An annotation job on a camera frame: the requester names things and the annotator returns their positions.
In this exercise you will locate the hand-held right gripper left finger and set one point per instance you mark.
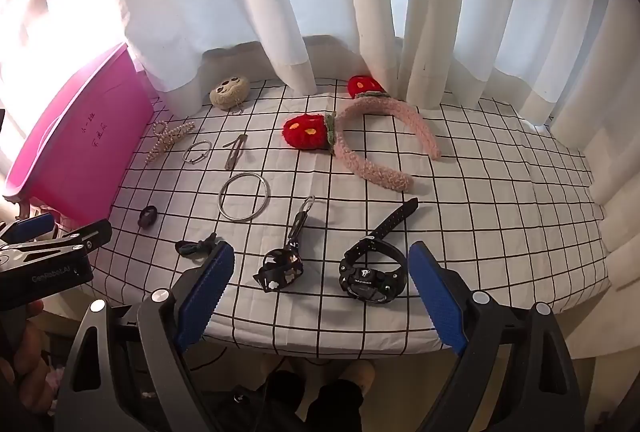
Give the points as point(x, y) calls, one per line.
point(206, 297)

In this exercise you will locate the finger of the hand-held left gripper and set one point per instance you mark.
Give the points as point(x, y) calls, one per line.
point(90, 234)
point(30, 226)

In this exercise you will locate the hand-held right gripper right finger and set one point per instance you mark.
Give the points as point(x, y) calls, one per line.
point(440, 297)

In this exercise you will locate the pink plastic bin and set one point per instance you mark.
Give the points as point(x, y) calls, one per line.
point(75, 132)

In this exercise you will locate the large silver bangle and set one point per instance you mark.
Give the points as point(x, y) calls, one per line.
point(244, 174)

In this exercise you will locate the person's left hand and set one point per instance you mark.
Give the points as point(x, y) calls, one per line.
point(35, 362)

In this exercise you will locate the white black-grid tablecloth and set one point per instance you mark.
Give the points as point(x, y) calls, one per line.
point(500, 212)

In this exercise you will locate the metal snap hair clip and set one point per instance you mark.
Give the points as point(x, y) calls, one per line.
point(235, 154)

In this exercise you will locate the person's leg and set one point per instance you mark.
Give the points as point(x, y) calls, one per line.
point(325, 407)

